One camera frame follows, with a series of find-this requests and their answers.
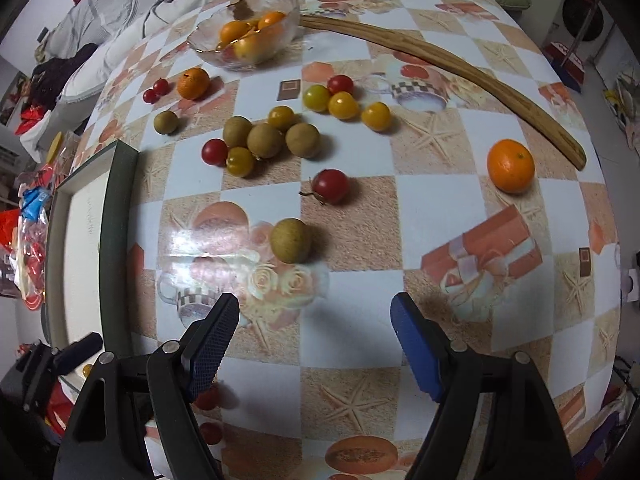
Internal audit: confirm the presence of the red cherry tomato with stem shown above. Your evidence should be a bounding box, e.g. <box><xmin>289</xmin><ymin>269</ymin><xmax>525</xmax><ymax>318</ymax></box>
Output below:
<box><xmin>300</xmin><ymin>169</ymin><xmax>349</xmax><ymax>205</ymax></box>

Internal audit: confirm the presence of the yellow cherry tomato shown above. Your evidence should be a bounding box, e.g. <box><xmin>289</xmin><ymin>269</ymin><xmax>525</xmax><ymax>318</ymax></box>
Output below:
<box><xmin>360</xmin><ymin>102</ymin><xmax>393</xmax><ymax>132</ymax></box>

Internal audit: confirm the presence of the white tray green rim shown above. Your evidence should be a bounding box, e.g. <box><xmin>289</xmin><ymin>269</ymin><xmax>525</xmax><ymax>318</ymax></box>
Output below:
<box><xmin>41</xmin><ymin>141</ymin><xmax>138</xmax><ymax>356</ymax></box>

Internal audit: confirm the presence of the snack pile on stool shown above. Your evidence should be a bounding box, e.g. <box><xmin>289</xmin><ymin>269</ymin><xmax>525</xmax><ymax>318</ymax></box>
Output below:
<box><xmin>1</xmin><ymin>132</ymin><xmax>65</xmax><ymax>311</ymax></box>

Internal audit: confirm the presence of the large orange tangerine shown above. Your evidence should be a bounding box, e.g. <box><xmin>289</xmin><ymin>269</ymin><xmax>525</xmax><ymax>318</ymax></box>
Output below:
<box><xmin>487</xmin><ymin>139</ymin><xmax>536</xmax><ymax>194</ymax></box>

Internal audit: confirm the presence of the long wooden stick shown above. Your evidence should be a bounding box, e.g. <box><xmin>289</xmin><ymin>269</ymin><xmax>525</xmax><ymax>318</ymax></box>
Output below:
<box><xmin>299</xmin><ymin>14</ymin><xmax>587</xmax><ymax>171</ymax></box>

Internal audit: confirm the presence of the small orange tangerine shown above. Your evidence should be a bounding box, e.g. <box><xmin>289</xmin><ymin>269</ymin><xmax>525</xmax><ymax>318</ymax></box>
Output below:
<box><xmin>177</xmin><ymin>67</ymin><xmax>210</xmax><ymax>101</ymax></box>

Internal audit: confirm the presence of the red broom and dustpan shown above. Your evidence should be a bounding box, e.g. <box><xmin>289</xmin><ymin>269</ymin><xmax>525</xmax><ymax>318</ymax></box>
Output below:
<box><xmin>544</xmin><ymin>0</ymin><xmax>599</xmax><ymax>93</ymax></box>

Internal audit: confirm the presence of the glass fruit bowl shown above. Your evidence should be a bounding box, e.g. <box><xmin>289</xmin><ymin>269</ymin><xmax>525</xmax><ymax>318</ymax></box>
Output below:
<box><xmin>186</xmin><ymin>0</ymin><xmax>300</xmax><ymax>70</ymax></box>

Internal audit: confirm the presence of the white washing machine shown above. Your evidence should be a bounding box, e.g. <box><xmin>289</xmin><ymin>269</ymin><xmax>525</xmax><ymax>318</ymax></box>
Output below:
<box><xmin>544</xmin><ymin>0</ymin><xmax>614</xmax><ymax>62</ymax></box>

